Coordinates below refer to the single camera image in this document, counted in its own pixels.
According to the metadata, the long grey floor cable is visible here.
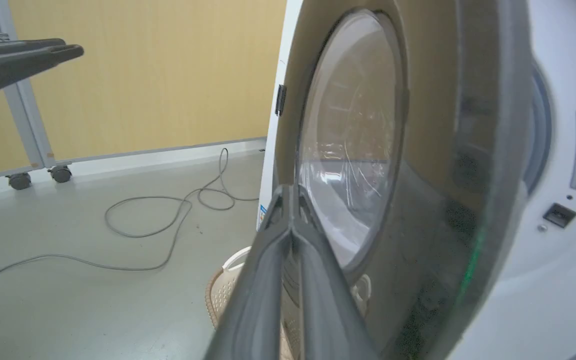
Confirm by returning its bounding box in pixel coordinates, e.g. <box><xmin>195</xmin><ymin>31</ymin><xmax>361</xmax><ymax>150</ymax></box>
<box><xmin>0</xmin><ymin>147</ymin><xmax>261</xmax><ymax>292</ymax></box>

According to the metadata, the beige perforated laundry basket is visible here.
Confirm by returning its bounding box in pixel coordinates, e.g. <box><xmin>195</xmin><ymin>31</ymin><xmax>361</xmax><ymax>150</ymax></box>
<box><xmin>205</xmin><ymin>245</ymin><xmax>372</xmax><ymax>360</ymax></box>

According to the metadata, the grey metal frame stand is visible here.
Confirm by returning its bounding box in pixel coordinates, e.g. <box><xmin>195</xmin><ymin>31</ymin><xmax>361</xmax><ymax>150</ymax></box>
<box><xmin>0</xmin><ymin>0</ymin><xmax>74</xmax><ymax>176</ymax></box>

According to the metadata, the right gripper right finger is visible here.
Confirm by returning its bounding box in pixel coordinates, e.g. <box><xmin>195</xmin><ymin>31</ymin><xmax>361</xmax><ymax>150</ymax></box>
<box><xmin>292</xmin><ymin>185</ymin><xmax>381</xmax><ymax>360</ymax></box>

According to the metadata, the round glass washing machine door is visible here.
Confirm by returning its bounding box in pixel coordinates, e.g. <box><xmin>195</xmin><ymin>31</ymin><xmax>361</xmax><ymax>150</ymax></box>
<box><xmin>257</xmin><ymin>0</ymin><xmax>536</xmax><ymax>360</ymax></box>

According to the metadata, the white washing machine body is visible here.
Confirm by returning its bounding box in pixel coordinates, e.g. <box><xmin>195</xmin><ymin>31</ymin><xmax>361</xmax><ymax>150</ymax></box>
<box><xmin>448</xmin><ymin>0</ymin><xmax>576</xmax><ymax>360</ymax></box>

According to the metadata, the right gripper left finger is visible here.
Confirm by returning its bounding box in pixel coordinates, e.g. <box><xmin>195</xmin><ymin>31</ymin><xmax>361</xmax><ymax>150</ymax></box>
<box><xmin>205</xmin><ymin>184</ymin><xmax>295</xmax><ymax>360</ymax></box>

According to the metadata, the black door lock slot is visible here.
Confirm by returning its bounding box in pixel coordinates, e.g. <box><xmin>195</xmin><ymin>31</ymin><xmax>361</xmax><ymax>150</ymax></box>
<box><xmin>542</xmin><ymin>202</ymin><xmax>576</xmax><ymax>229</ymax></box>

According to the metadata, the grey caster wheel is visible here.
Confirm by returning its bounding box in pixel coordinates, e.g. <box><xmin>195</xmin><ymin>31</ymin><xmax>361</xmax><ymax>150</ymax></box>
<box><xmin>49</xmin><ymin>165</ymin><xmax>73</xmax><ymax>184</ymax></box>
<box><xmin>7</xmin><ymin>172</ymin><xmax>33</xmax><ymax>191</ymax></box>

